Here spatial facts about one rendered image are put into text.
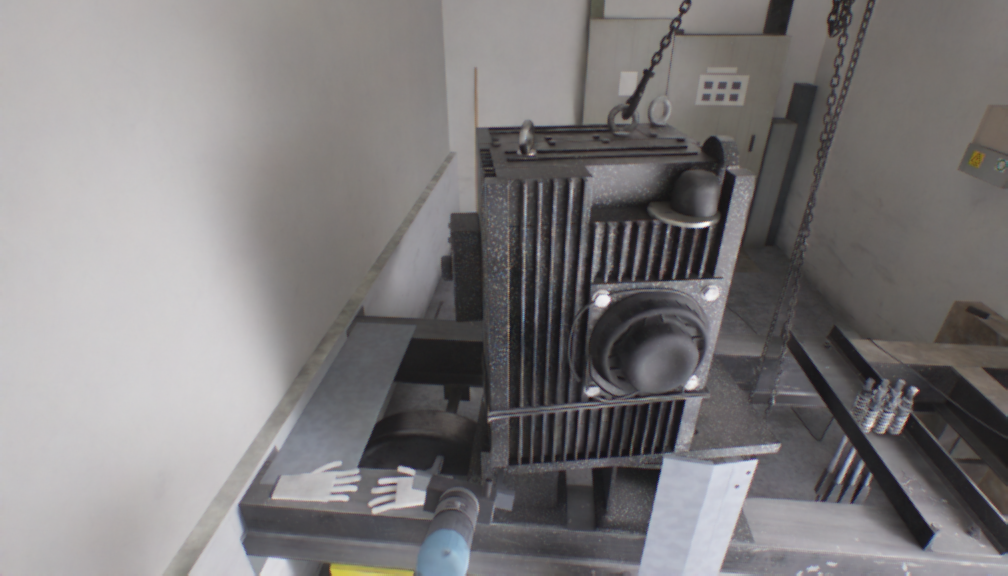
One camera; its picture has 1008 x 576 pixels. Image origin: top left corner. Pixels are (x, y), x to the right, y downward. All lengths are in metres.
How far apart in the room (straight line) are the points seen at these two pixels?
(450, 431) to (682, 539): 0.79
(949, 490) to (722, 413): 0.70
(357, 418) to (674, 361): 1.10
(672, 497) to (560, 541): 0.52
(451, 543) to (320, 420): 1.03
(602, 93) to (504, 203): 3.18
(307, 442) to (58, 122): 1.08
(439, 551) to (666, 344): 0.53
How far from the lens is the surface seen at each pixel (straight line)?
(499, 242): 0.90
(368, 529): 1.74
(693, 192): 0.98
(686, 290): 1.05
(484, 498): 1.01
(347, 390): 1.89
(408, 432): 1.76
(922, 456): 2.04
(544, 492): 1.45
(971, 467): 2.98
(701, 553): 1.40
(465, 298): 1.30
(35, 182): 1.14
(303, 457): 1.72
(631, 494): 1.56
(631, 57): 4.00
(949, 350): 2.64
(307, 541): 1.84
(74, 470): 1.27
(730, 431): 1.47
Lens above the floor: 1.89
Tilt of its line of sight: 28 degrees down
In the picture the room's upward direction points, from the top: straight up
